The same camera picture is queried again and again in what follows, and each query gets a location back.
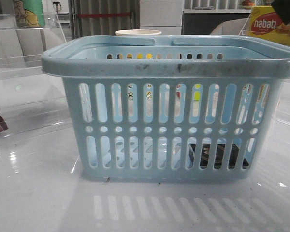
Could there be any light blue plastic basket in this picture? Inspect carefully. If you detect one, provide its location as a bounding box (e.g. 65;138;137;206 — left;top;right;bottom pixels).
41;35;290;182

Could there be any dark item inside basket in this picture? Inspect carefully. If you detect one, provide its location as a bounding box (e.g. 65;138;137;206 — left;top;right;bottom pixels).
188;143;239;169

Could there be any yellow popcorn paper cup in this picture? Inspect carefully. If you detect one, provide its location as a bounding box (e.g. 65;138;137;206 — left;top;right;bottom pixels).
115;29;162;36

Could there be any clear acrylic display shelf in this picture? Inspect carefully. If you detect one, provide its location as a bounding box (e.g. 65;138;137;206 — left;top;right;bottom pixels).
0;12;68;137

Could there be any grey armchair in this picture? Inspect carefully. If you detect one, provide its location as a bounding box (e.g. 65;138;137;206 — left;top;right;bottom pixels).
210;18;248;35

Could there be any plate of fruit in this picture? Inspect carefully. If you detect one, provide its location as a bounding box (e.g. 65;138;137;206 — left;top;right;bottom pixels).
241;0;255;7

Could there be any yellow nabati wafer box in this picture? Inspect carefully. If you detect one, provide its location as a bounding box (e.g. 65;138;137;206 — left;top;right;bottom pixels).
243;6;290;46

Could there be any green cartoon drink bottle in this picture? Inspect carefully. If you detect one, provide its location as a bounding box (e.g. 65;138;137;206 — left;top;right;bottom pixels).
13;0;45;28

